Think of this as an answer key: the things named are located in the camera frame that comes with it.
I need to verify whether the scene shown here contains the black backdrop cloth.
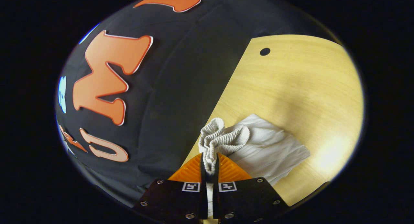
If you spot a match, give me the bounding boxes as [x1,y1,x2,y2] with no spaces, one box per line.
[55,0,340,208]

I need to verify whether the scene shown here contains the white jeans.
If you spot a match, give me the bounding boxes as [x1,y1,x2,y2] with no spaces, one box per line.
[198,113,311,218]

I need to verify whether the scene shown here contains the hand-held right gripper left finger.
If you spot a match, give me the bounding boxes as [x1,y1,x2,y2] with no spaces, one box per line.
[134,153,208,220]

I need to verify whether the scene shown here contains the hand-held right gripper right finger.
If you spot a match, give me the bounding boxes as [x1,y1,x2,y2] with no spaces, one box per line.
[213,153,289,223]

